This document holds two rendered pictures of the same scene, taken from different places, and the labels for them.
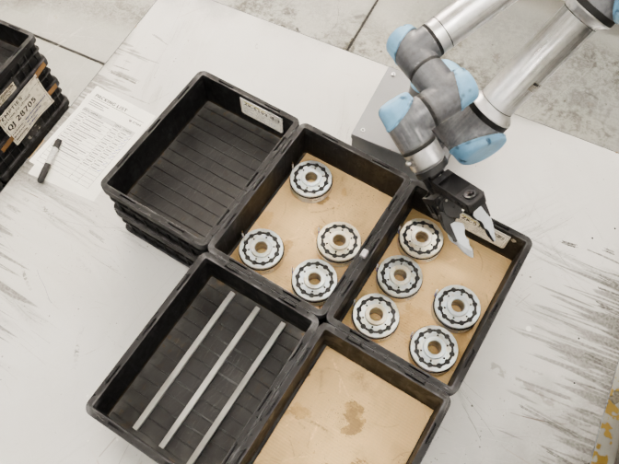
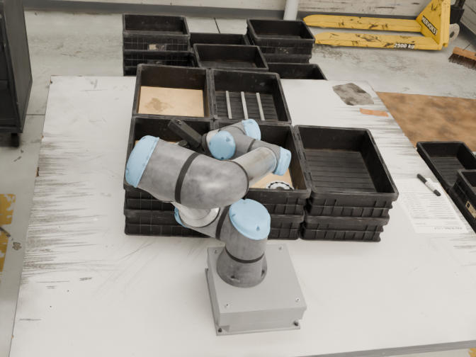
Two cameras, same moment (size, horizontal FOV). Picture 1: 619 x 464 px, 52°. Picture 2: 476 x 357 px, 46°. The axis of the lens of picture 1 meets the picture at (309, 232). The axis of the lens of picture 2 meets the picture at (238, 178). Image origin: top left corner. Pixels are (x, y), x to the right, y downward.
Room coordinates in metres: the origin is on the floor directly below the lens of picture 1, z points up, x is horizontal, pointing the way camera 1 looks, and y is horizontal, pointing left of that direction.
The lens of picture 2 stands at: (1.81, -1.09, 2.05)
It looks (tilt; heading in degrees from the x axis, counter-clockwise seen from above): 38 degrees down; 139
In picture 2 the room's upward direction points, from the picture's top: 9 degrees clockwise
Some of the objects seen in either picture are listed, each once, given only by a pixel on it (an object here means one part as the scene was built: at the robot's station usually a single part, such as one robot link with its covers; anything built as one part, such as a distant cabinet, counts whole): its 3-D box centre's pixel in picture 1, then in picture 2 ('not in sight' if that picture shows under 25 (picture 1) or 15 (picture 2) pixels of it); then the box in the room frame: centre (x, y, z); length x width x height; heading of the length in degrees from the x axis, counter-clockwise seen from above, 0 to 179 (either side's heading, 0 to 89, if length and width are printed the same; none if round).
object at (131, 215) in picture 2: not in sight; (170, 188); (0.50, -0.26, 0.76); 0.40 x 0.30 x 0.12; 149
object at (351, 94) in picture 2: not in sight; (353, 93); (0.23, 0.96, 0.71); 0.22 x 0.19 x 0.01; 155
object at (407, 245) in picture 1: (421, 237); not in sight; (0.63, -0.26, 0.86); 0.10 x 0.10 x 0.01
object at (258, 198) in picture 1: (311, 225); (257, 168); (0.66, 0.00, 0.87); 0.40 x 0.30 x 0.11; 149
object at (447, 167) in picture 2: not in sight; (448, 178); (0.65, 1.47, 0.26); 0.40 x 0.30 x 0.23; 155
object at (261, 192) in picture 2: (311, 214); (258, 156); (0.66, 0.00, 0.92); 0.40 x 0.30 x 0.02; 149
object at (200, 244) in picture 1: (203, 154); (342, 160); (0.81, 0.25, 0.92); 0.40 x 0.30 x 0.02; 149
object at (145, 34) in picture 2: not in sight; (154, 57); (-1.06, 0.56, 0.37); 0.40 x 0.30 x 0.45; 65
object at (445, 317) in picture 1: (457, 307); not in sight; (0.47, -0.33, 0.86); 0.10 x 0.10 x 0.01
